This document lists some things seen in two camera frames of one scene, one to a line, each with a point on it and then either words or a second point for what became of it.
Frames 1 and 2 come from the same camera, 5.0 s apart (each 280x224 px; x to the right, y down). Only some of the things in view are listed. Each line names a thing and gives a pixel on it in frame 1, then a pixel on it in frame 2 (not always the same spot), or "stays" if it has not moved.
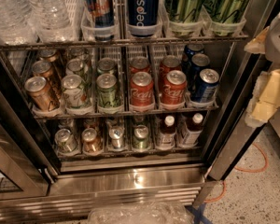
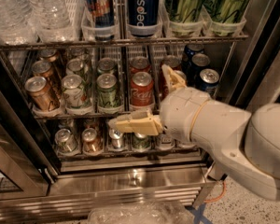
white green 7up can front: [75, 91] stays
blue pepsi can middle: [199, 62] stays
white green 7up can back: [84, 54] stays
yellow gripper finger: [272, 91] -> [140, 120]
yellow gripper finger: [258, 45] -> [173, 80]
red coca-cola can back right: [170, 63] stays
